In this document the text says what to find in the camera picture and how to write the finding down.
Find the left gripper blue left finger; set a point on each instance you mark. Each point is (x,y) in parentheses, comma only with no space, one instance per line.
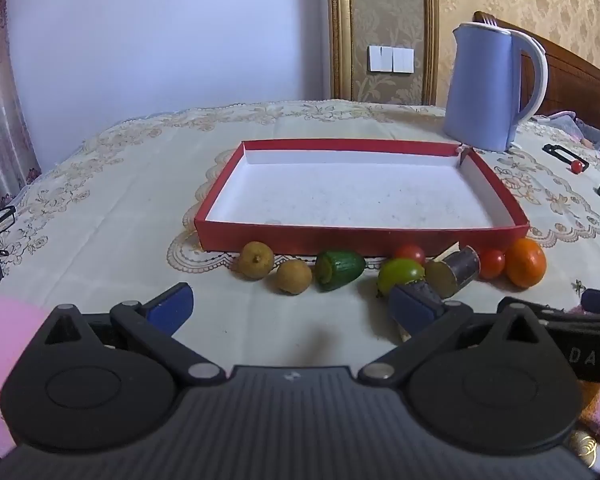
(149,329)

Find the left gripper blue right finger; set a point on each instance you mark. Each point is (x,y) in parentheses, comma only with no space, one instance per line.
(434,327)

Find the large green tomato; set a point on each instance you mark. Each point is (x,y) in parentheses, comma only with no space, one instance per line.
(398,271)

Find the red cherry tomato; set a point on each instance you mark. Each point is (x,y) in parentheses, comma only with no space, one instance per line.
(410,251)
(576,167)
(492,264)

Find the orange tangerine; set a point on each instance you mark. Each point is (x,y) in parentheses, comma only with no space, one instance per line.
(525,263)

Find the round brown longan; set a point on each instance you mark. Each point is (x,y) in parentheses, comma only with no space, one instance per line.
(293,277)

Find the pink bedding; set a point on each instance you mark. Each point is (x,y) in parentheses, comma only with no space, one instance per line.
(575,127)

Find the red shallow cardboard tray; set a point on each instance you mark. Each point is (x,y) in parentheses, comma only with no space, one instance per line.
(303,196)

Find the brown wooden headboard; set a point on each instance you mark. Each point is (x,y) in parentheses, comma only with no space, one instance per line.
(573,82)

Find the blue electric kettle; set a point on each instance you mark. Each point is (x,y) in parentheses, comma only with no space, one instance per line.
(499,80)

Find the white wall switch panel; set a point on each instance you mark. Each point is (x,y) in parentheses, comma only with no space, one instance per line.
(391,60)

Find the gold picture frame moulding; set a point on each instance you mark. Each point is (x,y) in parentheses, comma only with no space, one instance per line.
(356,25)

